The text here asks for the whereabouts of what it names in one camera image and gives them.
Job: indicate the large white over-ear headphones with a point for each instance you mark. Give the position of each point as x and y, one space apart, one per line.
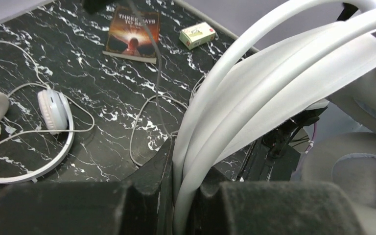
196 148

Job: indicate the small white green box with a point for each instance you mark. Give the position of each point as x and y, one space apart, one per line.
197 35

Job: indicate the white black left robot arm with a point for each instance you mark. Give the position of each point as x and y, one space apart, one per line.
278 146

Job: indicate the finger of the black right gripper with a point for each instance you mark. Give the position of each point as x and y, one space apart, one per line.
94 6

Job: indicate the small white on-ear headphones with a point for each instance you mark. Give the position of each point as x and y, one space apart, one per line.
57 115

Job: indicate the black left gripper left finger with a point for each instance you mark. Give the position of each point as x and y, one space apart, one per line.
141 204

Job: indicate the orange brown paperback book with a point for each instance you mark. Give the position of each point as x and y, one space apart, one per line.
127 39

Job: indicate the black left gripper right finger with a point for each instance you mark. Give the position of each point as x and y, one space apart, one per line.
224 207

